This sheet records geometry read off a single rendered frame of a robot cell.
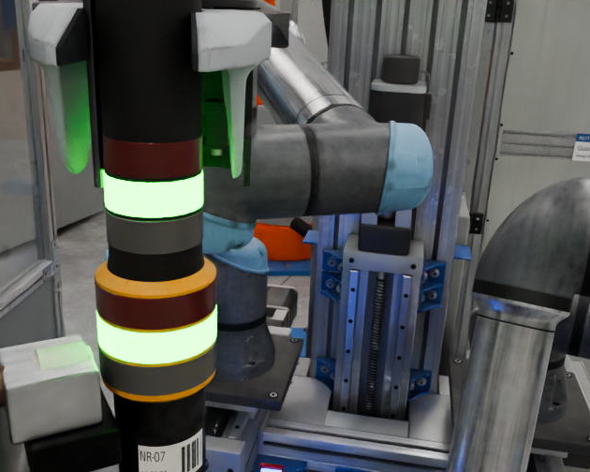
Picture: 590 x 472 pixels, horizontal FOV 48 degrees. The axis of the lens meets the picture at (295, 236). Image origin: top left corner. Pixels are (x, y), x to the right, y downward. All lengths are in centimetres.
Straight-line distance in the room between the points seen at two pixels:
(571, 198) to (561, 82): 142
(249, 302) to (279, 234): 319
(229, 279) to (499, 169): 120
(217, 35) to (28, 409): 14
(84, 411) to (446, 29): 98
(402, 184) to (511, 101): 154
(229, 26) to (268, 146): 29
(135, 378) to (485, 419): 49
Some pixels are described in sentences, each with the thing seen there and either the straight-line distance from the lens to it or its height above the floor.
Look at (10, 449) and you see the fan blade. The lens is 41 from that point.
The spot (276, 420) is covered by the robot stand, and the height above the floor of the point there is 95.
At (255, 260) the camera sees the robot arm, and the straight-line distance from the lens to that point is 108.
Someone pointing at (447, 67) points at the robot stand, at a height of 155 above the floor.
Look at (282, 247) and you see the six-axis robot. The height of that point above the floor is 14.
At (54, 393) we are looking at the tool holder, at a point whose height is 152.
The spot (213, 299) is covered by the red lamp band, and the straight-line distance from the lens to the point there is 24.
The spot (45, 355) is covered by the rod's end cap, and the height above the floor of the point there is 153.
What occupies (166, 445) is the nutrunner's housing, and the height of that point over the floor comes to 149.
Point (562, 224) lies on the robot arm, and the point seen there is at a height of 146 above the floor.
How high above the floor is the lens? 164
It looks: 19 degrees down
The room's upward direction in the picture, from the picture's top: 3 degrees clockwise
